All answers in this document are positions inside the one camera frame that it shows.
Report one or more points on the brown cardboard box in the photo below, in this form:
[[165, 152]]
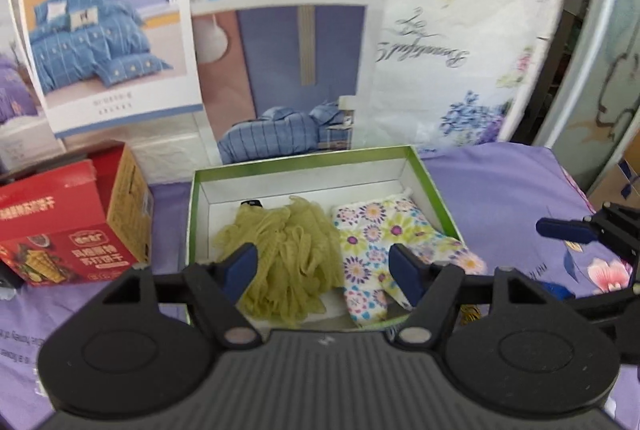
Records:
[[622, 182]]

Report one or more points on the floral white bedding package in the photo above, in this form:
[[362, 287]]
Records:
[[450, 0]]

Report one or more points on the floral oven mitt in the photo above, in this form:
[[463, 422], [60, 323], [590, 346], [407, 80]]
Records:
[[370, 235]]

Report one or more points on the green cardboard box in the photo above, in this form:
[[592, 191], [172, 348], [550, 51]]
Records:
[[430, 190]]

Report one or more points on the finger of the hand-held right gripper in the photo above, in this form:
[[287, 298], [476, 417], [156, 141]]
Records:
[[565, 230], [607, 302]]

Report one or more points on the small black clip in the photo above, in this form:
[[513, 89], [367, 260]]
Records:
[[251, 204]]

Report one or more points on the olive green mesh bath sponge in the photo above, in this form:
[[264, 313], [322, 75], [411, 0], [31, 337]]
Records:
[[292, 250]]

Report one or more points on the pale green printed panel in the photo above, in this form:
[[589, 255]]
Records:
[[600, 35]]

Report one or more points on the blue plaid bedding package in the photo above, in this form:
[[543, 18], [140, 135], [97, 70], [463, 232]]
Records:
[[100, 40]]

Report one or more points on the purple floral bed sheet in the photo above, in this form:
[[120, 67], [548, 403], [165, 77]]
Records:
[[505, 195]]

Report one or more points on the red snack box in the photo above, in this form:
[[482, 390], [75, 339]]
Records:
[[65, 220]]

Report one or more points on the purple bedding package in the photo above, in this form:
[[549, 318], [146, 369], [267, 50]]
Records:
[[12, 100]]

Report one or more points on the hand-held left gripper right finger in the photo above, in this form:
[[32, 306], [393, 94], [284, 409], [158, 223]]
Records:
[[403, 274]]

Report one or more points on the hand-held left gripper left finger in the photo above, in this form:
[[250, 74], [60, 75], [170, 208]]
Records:
[[243, 269]]

